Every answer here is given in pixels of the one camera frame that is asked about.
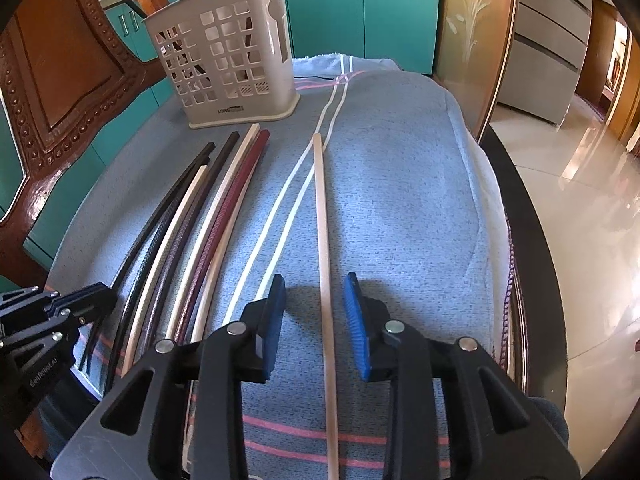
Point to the blue striped towel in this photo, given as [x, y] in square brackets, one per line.
[400, 210]

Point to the person's dark blue trousers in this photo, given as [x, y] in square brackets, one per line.
[60, 435]

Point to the wooden door frame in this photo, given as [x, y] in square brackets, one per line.
[597, 60]

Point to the grey drawer cabinet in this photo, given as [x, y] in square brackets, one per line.
[545, 35]

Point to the beige plastic utensil basket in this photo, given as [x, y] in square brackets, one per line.
[225, 107]

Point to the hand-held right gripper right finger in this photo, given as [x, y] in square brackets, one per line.
[357, 325]

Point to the etched glass panel wooden frame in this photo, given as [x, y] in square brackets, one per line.
[470, 35]

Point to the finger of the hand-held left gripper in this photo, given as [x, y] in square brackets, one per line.
[75, 297]
[50, 327]

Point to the carved wooden chair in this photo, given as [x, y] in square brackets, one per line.
[65, 60]

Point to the dark brown patterned chopstick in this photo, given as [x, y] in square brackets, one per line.
[222, 155]

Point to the beige chopstick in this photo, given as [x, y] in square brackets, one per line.
[325, 260]

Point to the dark red chopstick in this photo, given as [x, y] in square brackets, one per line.
[241, 194]

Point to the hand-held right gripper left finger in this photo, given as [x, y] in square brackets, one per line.
[272, 310]

